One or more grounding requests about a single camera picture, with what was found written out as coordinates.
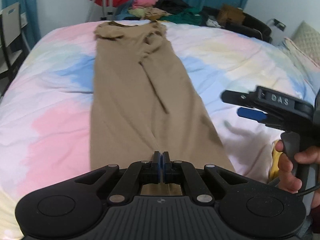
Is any pastel pillow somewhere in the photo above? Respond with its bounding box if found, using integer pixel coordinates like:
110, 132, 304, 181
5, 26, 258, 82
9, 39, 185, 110
278, 37, 319, 90

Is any grey chair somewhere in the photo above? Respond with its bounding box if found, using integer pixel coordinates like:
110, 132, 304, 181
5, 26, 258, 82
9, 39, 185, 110
1, 2, 30, 81

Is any black sofa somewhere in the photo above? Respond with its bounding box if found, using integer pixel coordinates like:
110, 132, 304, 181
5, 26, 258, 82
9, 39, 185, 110
202, 7, 272, 43

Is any pastel tie-dye bed sheet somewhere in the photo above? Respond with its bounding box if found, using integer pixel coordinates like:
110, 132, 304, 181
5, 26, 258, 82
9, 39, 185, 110
1, 22, 319, 239

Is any tan t-shirt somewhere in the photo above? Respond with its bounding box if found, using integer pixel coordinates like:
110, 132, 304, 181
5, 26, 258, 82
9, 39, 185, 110
89, 21, 235, 197

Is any black garment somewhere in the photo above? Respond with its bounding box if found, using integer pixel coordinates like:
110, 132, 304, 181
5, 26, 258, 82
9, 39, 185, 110
154, 0, 191, 15

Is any wall power outlet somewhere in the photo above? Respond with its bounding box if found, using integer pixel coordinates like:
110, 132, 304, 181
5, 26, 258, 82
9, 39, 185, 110
273, 19, 286, 31

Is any blue curtain left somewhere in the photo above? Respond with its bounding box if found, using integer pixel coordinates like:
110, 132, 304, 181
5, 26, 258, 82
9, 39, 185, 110
0, 0, 42, 48

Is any quilted headboard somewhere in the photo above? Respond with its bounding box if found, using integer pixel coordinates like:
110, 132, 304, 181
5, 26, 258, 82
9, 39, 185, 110
292, 21, 320, 64

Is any person's right hand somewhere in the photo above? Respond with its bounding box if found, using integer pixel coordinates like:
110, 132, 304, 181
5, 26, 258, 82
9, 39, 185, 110
274, 139, 320, 210

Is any pink garment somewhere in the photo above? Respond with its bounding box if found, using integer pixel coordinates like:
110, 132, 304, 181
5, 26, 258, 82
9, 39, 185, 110
132, 0, 159, 9

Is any beige garment on pile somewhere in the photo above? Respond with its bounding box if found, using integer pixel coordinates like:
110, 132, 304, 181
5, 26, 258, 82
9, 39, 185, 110
143, 7, 171, 21

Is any green garment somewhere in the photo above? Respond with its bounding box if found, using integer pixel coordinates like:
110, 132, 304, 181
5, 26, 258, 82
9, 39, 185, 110
159, 8, 209, 26

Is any yellow garment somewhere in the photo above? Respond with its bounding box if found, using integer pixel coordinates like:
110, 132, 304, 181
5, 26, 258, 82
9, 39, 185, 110
268, 140, 282, 182

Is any brown paper bag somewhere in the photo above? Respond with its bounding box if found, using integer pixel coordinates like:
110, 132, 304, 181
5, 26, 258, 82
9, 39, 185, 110
217, 4, 246, 26

